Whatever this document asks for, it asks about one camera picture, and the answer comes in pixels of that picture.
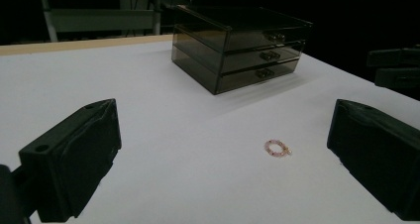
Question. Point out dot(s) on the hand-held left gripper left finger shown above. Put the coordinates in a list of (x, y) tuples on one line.
[(76, 158)]

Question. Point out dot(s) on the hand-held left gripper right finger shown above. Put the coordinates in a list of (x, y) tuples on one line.
[(379, 158)]

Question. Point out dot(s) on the smoked acrylic drawer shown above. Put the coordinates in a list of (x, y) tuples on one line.
[(237, 80)]

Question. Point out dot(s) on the smoked acrylic drawer organizer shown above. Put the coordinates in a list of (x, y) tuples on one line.
[(194, 49)]

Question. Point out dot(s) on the white table sheet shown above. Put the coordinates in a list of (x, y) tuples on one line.
[(165, 118)]

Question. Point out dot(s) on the white-framed desk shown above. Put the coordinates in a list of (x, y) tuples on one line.
[(99, 21)]

